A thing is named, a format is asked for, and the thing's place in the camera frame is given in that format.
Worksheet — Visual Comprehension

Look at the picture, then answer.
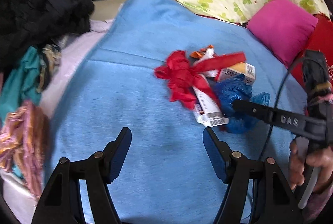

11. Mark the long white medicine box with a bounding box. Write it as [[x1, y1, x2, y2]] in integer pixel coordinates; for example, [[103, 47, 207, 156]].
[[193, 87, 229, 127]]

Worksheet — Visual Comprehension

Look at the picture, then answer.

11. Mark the blue plastic bag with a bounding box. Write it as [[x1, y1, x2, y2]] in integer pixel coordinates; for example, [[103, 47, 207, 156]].
[[213, 76, 272, 135]]

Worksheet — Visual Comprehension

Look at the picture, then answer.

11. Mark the orange white carton box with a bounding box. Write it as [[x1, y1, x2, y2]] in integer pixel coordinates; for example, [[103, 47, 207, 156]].
[[215, 62, 256, 85]]

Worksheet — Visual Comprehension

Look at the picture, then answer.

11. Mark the red plastic bag strip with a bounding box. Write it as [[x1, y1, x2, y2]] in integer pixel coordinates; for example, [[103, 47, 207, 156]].
[[154, 50, 246, 110]]

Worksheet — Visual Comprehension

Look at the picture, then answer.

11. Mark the orange white wrapper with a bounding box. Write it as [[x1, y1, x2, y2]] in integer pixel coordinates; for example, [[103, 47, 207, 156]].
[[190, 45, 216, 60]]

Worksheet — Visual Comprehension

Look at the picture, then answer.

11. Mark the right hand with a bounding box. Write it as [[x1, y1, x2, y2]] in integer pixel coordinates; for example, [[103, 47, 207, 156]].
[[288, 139, 333, 193]]

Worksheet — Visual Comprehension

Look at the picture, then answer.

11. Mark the red Nilrich shopping bag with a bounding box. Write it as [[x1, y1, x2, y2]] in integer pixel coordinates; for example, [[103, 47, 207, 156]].
[[295, 14, 333, 84]]

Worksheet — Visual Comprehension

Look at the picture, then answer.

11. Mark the blue bed blanket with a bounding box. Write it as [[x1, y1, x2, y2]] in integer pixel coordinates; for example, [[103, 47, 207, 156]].
[[44, 0, 307, 223]]

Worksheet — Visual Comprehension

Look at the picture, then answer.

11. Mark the pink pillow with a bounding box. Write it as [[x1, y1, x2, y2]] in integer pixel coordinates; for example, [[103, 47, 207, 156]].
[[247, 0, 318, 67]]

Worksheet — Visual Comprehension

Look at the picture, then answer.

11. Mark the pink orange striped cloth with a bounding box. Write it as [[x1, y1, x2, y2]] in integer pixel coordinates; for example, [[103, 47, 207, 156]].
[[1, 101, 49, 199]]

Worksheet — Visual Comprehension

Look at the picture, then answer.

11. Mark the teal cloth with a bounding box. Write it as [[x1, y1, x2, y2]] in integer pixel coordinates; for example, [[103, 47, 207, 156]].
[[1, 47, 41, 123]]

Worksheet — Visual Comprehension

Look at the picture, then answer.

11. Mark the black fuzzy garment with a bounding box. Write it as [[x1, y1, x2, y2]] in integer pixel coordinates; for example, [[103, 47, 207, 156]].
[[1, 0, 94, 72]]

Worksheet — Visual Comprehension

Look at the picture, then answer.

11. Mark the black cable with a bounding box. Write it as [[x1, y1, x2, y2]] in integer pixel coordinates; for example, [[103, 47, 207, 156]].
[[257, 56, 307, 162]]

